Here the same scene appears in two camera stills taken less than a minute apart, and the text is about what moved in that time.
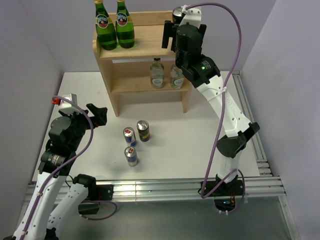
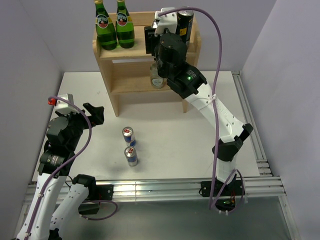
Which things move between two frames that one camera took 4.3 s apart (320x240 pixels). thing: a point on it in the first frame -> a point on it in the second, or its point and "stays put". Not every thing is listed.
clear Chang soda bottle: x=157 y=74 stays put
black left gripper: x=99 y=118 stays put
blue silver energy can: x=129 y=136 stays put
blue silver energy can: x=130 y=153 stays put
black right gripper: x=170 y=30 -> x=150 y=39
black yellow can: x=143 y=129 -> x=154 y=25
